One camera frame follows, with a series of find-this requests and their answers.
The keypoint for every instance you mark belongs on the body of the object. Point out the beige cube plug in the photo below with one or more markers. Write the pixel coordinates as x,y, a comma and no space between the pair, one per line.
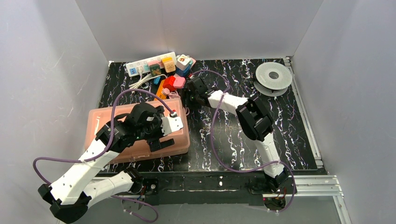
169,66

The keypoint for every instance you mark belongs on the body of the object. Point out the pink plastic storage box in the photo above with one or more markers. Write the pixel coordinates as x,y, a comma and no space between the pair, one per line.
134,149

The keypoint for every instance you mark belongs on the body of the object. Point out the grey filament spool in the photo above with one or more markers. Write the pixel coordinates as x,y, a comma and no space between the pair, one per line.
272,79

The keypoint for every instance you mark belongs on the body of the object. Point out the red cube socket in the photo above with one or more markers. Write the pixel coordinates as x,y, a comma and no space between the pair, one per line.
168,83

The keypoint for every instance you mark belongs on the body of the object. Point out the yellow cube plug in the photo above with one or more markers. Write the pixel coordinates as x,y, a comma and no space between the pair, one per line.
166,60

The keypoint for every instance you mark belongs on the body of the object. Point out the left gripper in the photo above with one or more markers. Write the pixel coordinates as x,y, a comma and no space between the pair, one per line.
157,136

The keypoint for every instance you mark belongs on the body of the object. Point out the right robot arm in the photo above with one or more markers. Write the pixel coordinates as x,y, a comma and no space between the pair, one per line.
254,119

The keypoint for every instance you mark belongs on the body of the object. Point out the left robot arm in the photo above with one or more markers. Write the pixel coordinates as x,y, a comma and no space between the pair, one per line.
72,194

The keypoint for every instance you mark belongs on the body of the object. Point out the green cube plug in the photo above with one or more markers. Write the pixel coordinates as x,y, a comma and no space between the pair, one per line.
155,70

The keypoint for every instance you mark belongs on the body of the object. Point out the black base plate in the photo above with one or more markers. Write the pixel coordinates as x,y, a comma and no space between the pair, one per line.
206,188

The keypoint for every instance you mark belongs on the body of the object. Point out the pink cube plug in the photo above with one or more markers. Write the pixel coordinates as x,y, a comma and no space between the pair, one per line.
153,63
179,82

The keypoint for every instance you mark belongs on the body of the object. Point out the blue cube socket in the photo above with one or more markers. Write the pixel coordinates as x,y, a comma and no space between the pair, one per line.
182,73

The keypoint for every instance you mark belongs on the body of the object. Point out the white power strip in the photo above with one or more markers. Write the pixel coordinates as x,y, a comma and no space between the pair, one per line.
142,66

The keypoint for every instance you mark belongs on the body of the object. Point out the white cartoon cube plug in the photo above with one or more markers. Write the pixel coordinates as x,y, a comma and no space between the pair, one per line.
182,61

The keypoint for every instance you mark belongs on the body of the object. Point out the pink cube plug on strip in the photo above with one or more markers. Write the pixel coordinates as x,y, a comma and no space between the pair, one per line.
153,63

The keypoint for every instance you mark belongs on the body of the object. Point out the orange power bank socket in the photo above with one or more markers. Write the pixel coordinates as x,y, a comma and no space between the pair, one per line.
159,92

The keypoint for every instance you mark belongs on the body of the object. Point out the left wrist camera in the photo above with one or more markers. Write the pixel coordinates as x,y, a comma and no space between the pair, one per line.
171,123

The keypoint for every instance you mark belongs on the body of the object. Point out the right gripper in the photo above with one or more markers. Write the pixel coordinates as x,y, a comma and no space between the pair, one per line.
192,91

